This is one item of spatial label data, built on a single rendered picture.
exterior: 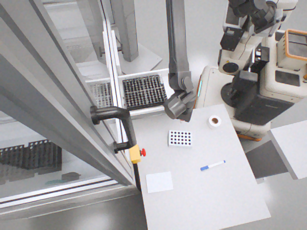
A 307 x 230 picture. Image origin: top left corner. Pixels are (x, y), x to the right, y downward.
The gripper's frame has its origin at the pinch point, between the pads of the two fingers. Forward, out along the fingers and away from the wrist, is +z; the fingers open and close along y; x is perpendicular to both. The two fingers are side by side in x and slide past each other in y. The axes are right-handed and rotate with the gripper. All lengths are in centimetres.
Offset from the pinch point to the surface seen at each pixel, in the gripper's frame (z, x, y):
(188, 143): 18.0, 7.0, 3.7
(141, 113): 8.7, -21.0, -0.5
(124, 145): -40, -10, 31
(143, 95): 6.0, -23.3, -10.2
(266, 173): 53, 64, -6
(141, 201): 98, -13, 36
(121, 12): 25, -75, -96
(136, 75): 6.5, -31.5, -22.1
